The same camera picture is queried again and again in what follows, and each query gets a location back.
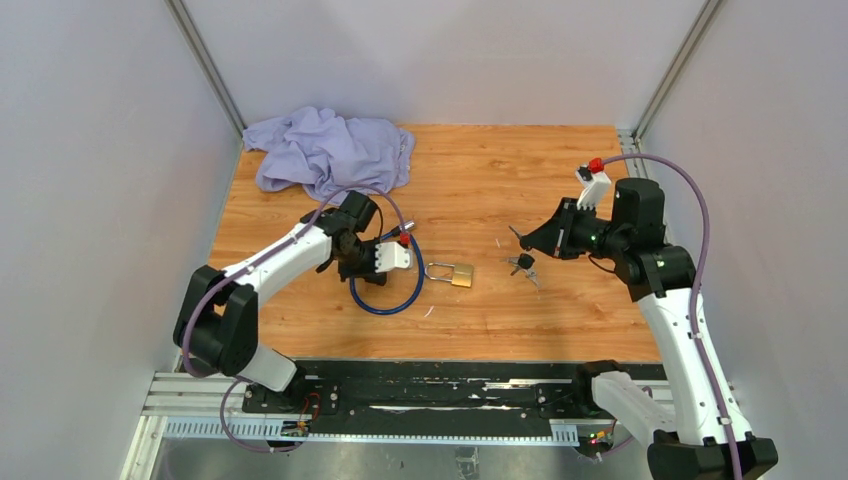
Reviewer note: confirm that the silver key bunch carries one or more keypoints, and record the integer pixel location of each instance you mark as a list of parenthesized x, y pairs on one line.
[(532, 276)]

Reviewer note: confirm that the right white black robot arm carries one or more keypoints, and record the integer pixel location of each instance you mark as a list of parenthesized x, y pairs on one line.
[(705, 435)]

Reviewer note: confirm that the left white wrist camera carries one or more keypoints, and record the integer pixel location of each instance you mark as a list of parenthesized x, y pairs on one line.
[(391, 255)]

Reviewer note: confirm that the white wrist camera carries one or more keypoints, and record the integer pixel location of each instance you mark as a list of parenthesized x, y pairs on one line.
[(595, 184), (391, 255)]

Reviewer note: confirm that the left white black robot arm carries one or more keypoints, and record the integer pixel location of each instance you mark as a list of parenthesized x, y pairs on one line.
[(217, 327)]

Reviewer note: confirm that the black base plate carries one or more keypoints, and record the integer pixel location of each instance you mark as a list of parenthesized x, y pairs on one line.
[(429, 399)]

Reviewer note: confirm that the brass padlock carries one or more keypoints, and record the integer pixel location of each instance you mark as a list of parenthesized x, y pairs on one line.
[(457, 275)]

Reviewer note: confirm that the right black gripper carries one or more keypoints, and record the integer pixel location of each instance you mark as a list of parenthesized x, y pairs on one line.
[(554, 236)]

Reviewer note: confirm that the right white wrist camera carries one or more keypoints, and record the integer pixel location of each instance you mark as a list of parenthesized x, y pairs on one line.
[(595, 184)]

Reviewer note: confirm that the crumpled lavender cloth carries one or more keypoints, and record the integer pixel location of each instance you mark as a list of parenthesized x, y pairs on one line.
[(322, 152)]

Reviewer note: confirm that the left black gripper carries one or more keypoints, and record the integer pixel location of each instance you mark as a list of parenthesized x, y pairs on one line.
[(369, 271)]

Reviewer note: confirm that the black head key pair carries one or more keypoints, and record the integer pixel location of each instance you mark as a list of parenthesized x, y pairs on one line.
[(523, 262)]

